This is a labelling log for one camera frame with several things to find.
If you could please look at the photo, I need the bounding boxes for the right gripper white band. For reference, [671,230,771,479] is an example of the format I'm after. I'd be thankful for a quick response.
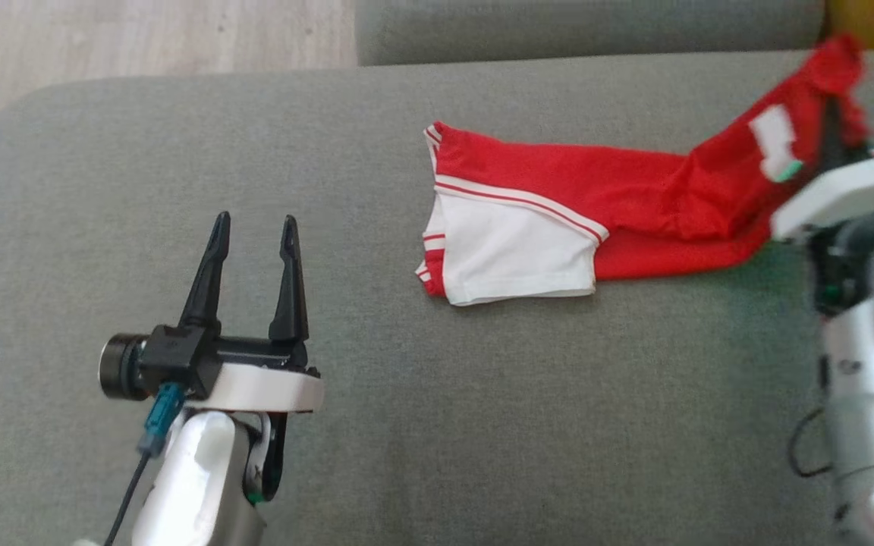
[771,95,874,315]

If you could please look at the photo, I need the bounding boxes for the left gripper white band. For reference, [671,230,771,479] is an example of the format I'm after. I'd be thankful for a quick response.
[99,211,325,505]

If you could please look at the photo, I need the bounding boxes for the red basketball jersey white trim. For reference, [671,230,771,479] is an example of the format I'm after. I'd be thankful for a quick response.
[414,34,870,306]

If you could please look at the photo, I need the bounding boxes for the large grey sofa seat cushion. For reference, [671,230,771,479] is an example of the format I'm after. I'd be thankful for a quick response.
[0,49,874,546]

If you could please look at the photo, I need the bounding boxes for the small grey sofa cushion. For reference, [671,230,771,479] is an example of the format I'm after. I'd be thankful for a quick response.
[355,0,826,67]

